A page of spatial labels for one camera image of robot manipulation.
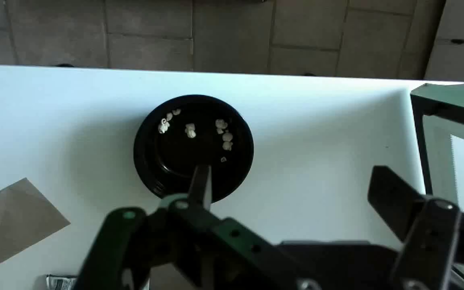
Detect black round bowl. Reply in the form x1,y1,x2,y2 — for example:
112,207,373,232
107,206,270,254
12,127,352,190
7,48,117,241
133,93,257,204

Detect white drawer cabinet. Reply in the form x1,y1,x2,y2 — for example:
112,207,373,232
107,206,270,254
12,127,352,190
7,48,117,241
424,0,464,83

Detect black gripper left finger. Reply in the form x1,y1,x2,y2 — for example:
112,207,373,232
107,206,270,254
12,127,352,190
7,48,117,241
76,164,320,290

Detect white food pieces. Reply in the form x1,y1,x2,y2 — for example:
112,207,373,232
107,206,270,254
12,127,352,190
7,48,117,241
157,107,237,162

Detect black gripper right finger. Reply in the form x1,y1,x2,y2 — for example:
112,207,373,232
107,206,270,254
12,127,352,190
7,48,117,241
368,164,464,290

